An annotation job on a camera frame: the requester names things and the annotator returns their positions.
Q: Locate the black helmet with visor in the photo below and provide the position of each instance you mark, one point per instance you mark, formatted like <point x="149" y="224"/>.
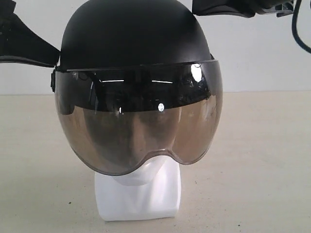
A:
<point x="136" y="80"/>

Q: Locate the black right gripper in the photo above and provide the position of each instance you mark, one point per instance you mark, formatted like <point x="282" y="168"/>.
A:
<point x="241" y="8"/>

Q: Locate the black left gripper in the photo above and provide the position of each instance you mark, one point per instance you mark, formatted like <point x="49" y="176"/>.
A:
<point x="19" y="44"/>

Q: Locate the white mannequin head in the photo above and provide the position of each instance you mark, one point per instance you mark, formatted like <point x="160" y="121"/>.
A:
<point x="152" y="191"/>

